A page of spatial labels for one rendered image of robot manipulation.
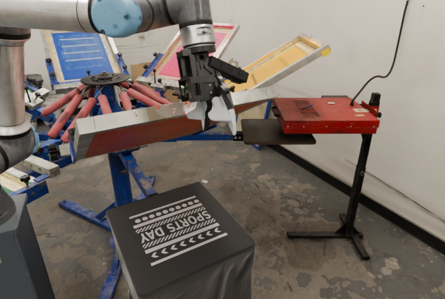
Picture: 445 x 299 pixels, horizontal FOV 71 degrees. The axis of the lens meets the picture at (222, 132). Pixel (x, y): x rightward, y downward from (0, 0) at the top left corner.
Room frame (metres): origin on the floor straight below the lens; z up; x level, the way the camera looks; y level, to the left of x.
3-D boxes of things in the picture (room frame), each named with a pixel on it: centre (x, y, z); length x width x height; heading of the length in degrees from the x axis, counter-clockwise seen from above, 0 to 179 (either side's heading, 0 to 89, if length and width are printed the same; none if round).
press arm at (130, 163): (1.41, 0.43, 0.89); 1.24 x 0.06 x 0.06; 30
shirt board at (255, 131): (1.95, 0.08, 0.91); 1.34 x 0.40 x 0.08; 90
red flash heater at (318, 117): (1.95, -0.67, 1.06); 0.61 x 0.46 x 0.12; 90
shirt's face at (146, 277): (0.98, 0.19, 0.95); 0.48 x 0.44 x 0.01; 30
